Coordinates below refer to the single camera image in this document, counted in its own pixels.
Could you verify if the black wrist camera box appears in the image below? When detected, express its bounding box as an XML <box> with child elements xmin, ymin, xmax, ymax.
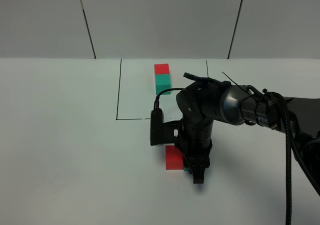
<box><xmin>150</xmin><ymin>108</ymin><xmax>185</xmax><ymax>146</ymax></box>

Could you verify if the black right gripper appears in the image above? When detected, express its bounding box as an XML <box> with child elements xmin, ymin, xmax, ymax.
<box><xmin>174</xmin><ymin>117</ymin><xmax>213</xmax><ymax>184</ymax></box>

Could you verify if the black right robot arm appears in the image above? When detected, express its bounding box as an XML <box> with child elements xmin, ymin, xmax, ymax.
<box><xmin>176</xmin><ymin>78</ymin><xmax>320</xmax><ymax>195</ymax></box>

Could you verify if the red template block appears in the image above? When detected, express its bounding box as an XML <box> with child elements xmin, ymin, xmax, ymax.
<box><xmin>154</xmin><ymin>63</ymin><xmax>170</xmax><ymax>75</ymax></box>

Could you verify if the green template block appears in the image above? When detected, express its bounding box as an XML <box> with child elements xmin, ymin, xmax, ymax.
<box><xmin>155</xmin><ymin>74</ymin><xmax>172</xmax><ymax>95</ymax></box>

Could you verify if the black camera cable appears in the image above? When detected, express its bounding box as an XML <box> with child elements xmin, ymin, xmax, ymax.
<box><xmin>152</xmin><ymin>87</ymin><xmax>183</xmax><ymax>111</ymax></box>

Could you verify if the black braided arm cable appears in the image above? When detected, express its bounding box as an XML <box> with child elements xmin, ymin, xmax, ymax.
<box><xmin>262</xmin><ymin>91</ymin><xmax>320</xmax><ymax>225</ymax></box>

